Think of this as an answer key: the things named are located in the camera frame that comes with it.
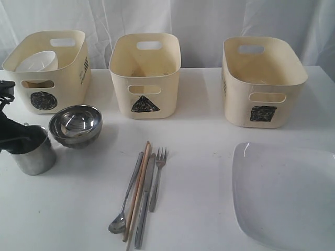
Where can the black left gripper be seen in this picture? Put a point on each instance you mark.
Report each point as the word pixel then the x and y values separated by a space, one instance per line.
pixel 17 138

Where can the steel mug with handle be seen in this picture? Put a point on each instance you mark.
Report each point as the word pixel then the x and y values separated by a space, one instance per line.
pixel 34 154

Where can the white ceramic bowl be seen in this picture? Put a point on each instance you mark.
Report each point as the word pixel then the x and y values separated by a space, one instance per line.
pixel 38 62

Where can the long steel spoon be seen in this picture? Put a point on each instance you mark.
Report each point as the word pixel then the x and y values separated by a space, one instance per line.
pixel 118 225

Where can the steel table knife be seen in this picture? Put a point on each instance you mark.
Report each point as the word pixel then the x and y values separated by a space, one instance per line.
pixel 146 193

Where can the steel fork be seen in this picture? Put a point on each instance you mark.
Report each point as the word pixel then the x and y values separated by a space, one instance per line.
pixel 161 157

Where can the cream bin with circle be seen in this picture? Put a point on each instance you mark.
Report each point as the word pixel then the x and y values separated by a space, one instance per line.
pixel 52 91

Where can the cream bin with triangle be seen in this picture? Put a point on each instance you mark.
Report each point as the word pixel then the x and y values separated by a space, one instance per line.
pixel 145 70

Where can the cream bin with square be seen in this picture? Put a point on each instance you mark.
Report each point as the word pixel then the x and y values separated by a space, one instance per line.
pixel 262 78

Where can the white square plate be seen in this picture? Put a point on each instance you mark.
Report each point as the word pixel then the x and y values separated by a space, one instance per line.
pixel 283 196

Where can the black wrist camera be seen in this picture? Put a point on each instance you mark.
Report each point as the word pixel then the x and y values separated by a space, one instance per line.
pixel 7 90

